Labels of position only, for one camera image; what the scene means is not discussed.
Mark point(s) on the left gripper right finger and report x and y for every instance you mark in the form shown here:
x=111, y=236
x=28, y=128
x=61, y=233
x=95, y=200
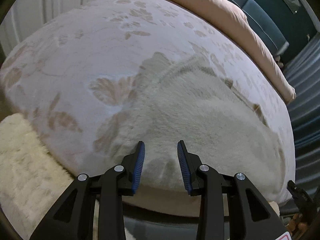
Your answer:
x=228, y=198

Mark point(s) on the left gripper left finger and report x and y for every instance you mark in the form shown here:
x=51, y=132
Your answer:
x=72, y=215

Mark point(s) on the beige knitted garment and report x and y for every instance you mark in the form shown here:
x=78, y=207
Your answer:
x=168, y=101

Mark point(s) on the person's right hand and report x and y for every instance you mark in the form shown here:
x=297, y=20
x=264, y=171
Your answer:
x=297, y=227

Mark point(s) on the cream shaggy rug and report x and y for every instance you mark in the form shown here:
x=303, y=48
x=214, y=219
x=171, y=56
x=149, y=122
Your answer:
x=31, y=179

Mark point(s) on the floral beige bedspread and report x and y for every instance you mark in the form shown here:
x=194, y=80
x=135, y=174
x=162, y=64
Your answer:
x=47, y=78

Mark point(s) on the pink rolled duvet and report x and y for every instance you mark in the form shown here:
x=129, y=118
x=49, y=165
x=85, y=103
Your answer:
x=232, y=21

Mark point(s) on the white pleated curtain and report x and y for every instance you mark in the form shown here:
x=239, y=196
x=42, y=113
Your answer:
x=26, y=16

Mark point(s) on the teal upholstered headboard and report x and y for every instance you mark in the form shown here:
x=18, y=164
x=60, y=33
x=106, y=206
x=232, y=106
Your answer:
x=284, y=32

